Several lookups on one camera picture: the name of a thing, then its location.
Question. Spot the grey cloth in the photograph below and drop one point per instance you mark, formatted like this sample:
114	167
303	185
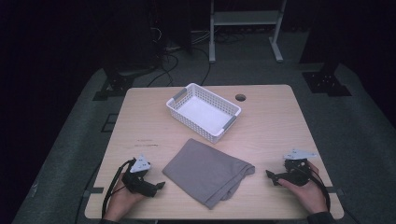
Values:
205	171

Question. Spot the person's left hand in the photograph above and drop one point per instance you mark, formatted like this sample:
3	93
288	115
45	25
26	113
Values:
120	202

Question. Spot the black stand base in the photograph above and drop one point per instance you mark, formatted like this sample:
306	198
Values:
118	84
327	82

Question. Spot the grey tape strip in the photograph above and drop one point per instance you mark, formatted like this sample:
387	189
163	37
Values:
336	190
97	190

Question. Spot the person's right hand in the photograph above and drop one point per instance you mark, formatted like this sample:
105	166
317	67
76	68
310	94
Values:
311	196

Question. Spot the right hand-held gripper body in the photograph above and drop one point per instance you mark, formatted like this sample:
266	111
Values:
295	175

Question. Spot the white metal stand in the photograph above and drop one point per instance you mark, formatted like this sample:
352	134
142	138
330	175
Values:
246	17

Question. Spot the white plastic mesh basket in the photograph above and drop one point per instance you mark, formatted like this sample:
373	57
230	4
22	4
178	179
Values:
204	113

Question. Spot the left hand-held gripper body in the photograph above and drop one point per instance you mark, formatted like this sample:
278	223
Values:
140	182

